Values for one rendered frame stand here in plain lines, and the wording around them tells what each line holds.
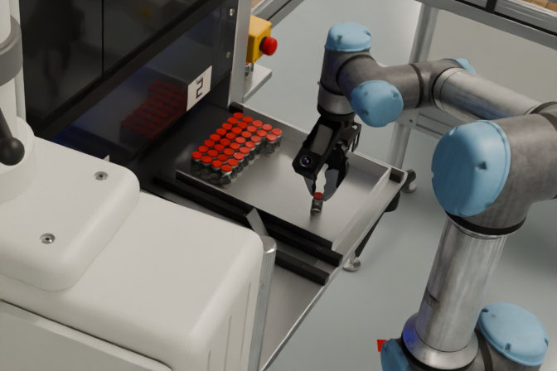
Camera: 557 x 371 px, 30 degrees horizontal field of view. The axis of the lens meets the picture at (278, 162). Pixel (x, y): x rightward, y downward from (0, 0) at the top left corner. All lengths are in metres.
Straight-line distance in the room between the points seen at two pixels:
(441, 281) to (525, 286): 1.78
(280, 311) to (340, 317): 1.22
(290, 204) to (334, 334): 1.02
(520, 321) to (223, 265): 0.85
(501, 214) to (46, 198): 0.65
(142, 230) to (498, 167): 0.53
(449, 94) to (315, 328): 1.43
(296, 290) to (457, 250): 0.48
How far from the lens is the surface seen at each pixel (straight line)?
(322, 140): 1.82
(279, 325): 1.78
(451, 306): 1.51
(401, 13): 4.39
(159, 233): 0.95
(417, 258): 3.24
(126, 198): 0.94
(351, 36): 1.74
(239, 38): 2.12
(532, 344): 1.67
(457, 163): 1.34
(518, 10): 2.70
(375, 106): 1.66
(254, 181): 2.04
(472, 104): 1.61
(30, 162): 0.93
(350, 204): 2.02
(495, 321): 1.68
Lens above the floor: 2.21
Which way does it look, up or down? 39 degrees down
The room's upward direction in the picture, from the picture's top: 8 degrees clockwise
